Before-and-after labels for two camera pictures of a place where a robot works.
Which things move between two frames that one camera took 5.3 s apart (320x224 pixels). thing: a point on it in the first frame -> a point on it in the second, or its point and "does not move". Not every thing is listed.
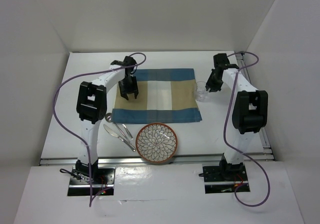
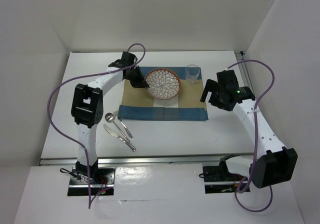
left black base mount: [102, 179] does not move
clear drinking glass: [201, 92] -> [192, 72]
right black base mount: [225, 177] does not move
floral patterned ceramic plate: [156, 142] -> [164, 84]
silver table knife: [113, 133] does not move
